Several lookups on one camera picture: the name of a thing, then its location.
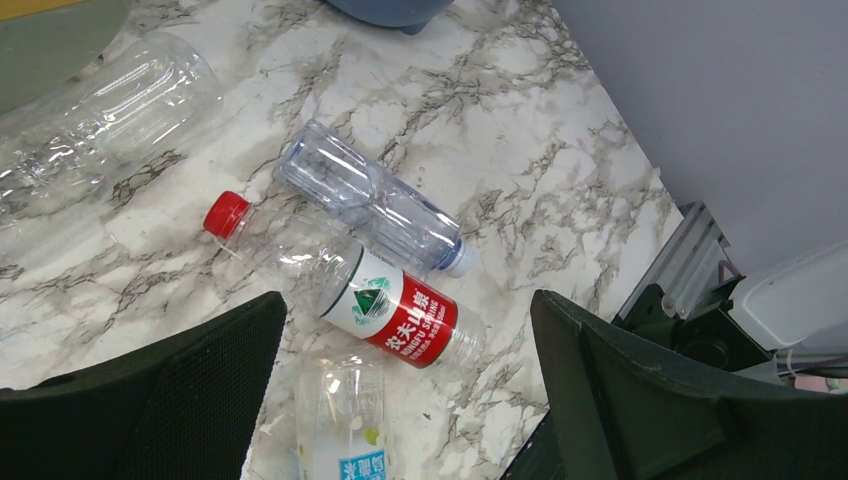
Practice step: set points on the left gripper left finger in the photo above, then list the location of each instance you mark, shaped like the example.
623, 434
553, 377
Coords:
184, 407

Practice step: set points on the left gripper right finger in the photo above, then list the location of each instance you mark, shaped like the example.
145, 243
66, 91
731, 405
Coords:
626, 408

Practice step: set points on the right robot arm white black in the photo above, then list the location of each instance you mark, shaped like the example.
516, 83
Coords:
693, 302

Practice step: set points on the blue plastic bin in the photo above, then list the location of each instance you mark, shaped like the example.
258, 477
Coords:
408, 16

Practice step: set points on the white suntory label bottle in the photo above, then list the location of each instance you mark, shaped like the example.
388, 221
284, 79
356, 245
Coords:
340, 415

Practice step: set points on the red nongfu label bottle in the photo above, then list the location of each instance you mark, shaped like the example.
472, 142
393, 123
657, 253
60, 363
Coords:
332, 276

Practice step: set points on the clear blue tinted bottle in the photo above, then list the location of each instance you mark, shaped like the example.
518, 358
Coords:
357, 191

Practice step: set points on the clear unlabelled bottle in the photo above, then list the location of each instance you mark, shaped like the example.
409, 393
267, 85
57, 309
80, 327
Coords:
149, 100

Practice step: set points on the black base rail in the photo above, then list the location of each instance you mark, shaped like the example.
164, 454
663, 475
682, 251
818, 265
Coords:
539, 458

